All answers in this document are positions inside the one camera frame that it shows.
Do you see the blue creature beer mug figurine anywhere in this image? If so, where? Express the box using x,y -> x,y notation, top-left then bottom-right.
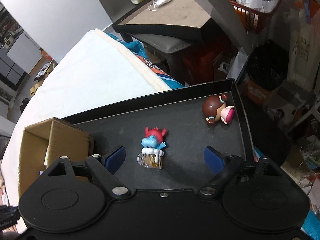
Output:
137,127 -> 167,170

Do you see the brown haired girl figurine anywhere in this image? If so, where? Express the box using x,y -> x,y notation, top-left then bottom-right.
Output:
202,94 -> 235,126

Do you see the brown cardboard box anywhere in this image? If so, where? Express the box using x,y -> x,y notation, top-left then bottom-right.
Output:
18,118 -> 94,197

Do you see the black tray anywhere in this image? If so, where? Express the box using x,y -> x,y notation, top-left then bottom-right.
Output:
66,79 -> 253,190

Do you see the open cardboard box on floor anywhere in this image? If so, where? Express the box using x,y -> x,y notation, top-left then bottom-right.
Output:
34,60 -> 57,81

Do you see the grey chair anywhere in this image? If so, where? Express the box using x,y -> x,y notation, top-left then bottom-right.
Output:
130,34 -> 191,54

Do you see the black framed board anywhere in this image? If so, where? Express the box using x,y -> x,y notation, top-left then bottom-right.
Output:
113,0 -> 213,40

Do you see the red plastic basket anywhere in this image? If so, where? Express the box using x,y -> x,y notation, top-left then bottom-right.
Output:
230,0 -> 282,34

